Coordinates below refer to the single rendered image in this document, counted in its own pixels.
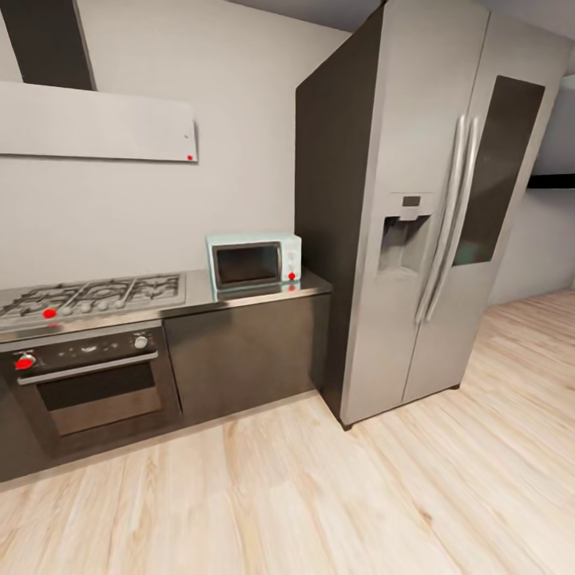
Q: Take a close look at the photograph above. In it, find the microwave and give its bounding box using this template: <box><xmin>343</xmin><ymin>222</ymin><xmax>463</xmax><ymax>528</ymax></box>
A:
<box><xmin>205</xmin><ymin>229</ymin><xmax>302</xmax><ymax>291</ymax></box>

